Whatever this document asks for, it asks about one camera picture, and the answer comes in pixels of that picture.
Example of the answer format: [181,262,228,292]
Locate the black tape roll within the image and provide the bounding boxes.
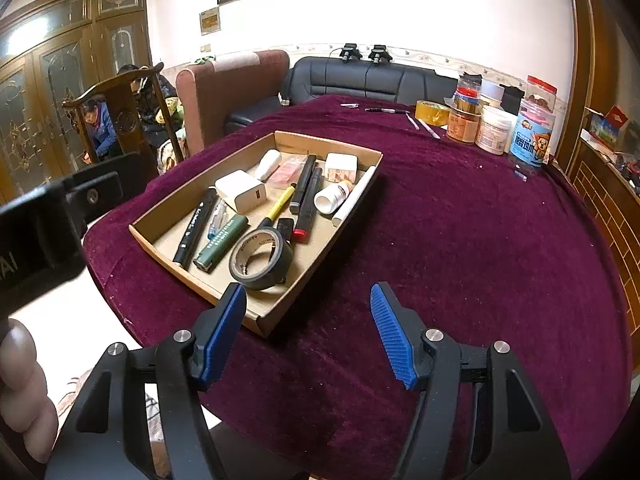
[228,226,294,292]

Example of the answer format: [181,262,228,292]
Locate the olive green cylindrical tube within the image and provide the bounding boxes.
[192,214,250,273]

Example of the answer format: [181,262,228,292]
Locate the yellow black pen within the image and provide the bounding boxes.
[257,183,297,231]

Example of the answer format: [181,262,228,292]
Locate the brown armchair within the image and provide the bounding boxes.
[175,49,291,161]

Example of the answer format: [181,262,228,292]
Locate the white pill bottle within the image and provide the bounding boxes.
[314,181,353,216]

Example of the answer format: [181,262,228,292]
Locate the clutter of tools and cables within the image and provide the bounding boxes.
[612,150,640,191]

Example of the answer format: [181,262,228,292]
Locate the pink packet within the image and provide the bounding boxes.
[272,155,307,188]

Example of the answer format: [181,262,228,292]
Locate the white box with print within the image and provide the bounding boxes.
[324,153,359,184]

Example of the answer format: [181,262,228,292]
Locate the clear jar blue cartoon label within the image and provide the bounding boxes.
[507,97,557,176]

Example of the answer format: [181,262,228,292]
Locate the red tape roll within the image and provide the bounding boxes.
[454,80,483,108]

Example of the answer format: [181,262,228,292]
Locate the dark wooden chair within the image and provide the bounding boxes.
[62,62,188,176]

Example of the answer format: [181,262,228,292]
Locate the white tapered bottle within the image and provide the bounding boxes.
[255,149,283,181]

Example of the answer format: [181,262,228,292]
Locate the wall plaque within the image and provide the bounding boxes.
[199,6,222,36]

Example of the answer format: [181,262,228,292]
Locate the cardboard box tray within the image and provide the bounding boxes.
[128,130,385,338]

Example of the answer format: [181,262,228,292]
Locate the wooden brick pattern counter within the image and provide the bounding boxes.
[550,105,640,311]

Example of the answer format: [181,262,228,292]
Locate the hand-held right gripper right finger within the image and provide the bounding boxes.
[370,281,572,480]

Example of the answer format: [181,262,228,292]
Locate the black marker white end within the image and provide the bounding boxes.
[289,154,319,214]

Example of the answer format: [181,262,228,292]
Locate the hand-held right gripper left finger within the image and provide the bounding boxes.
[44,282,248,480]

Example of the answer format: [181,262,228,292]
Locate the yellow tape roll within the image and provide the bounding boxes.
[415,100,452,127]

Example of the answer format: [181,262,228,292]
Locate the black marker white print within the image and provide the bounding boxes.
[172,187,219,270]

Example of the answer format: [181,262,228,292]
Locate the wooden door frame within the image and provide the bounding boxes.
[555,0,621,171]

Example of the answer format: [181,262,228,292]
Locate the clear jar red lid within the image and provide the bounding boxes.
[524,75,558,111]

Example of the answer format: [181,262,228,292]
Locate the pile of clothes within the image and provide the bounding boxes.
[155,97,188,176]

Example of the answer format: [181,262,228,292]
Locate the small black box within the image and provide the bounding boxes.
[501,86,525,113]

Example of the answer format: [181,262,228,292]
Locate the person's left hand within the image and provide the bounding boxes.
[0,317,60,463]

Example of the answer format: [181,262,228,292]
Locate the white plastic jar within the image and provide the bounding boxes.
[475,106,517,156]

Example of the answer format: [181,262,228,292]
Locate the large white charger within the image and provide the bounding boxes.
[215,169,267,214]

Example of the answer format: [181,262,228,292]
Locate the black leather sofa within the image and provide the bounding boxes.
[223,56,461,136]

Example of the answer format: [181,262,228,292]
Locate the black marker red end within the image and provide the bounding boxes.
[292,166,324,244]

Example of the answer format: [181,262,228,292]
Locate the wooden glass double doors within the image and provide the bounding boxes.
[0,0,153,201]

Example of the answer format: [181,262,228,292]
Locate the blue pencil lead tube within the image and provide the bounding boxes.
[206,199,230,241]

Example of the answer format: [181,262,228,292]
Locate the grey lidded container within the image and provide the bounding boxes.
[479,79,506,108]

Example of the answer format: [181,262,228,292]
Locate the orange label jar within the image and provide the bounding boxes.
[446,105,483,145]

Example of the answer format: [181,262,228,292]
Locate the blue printed box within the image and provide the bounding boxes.
[587,105,632,151]

